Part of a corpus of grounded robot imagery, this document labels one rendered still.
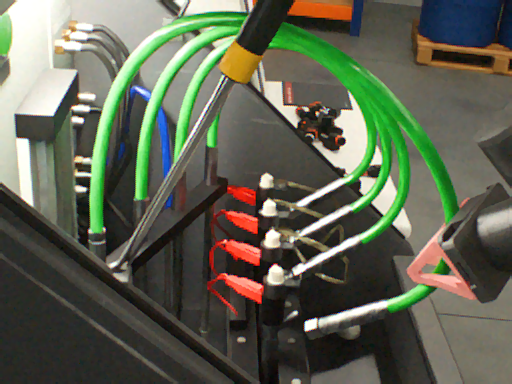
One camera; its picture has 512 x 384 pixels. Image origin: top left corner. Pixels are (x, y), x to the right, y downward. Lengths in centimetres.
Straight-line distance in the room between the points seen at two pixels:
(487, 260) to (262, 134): 55
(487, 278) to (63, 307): 35
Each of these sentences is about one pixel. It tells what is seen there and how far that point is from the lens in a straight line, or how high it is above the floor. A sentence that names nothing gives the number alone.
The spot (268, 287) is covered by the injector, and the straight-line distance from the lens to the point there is 87.
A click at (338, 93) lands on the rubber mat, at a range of 183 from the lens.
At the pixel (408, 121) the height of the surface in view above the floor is 136.
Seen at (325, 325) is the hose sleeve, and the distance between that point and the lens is 79.
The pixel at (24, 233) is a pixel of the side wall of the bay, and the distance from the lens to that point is 46.
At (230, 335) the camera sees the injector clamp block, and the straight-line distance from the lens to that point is 99.
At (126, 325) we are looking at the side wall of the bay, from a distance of 48.
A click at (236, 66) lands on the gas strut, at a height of 146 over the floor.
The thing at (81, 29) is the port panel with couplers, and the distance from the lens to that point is 107.
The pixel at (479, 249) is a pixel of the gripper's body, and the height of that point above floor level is 127.
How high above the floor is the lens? 159
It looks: 27 degrees down
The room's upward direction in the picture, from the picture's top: 6 degrees clockwise
